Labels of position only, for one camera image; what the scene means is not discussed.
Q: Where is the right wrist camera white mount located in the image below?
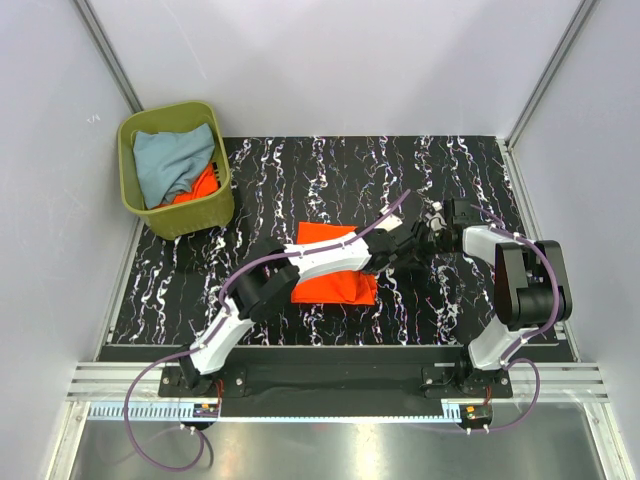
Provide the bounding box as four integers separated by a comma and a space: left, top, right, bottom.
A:
426, 201, 447, 231

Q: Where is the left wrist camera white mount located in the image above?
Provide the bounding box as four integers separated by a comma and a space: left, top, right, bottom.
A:
377, 208, 403, 231

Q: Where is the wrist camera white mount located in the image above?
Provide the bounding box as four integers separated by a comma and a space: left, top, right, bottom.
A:
377, 208, 403, 231
426, 201, 447, 231

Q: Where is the orange t shirt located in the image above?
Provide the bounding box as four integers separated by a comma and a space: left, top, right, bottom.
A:
157, 164, 220, 208
291, 222, 378, 306

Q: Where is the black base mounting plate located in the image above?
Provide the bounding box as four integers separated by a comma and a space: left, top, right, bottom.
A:
159, 346, 513, 419

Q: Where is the aluminium frame rail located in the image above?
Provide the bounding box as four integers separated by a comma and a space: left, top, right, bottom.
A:
67, 363, 609, 424

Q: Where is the olive green plastic basket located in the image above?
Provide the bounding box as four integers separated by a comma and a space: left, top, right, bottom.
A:
117, 101, 235, 240

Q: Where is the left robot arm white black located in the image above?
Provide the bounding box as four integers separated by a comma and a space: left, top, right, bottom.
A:
179, 218, 425, 396

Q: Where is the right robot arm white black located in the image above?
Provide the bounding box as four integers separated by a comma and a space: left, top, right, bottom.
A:
412, 199, 573, 397

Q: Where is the grey blue t shirt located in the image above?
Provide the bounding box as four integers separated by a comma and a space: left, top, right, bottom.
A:
133, 124, 216, 209

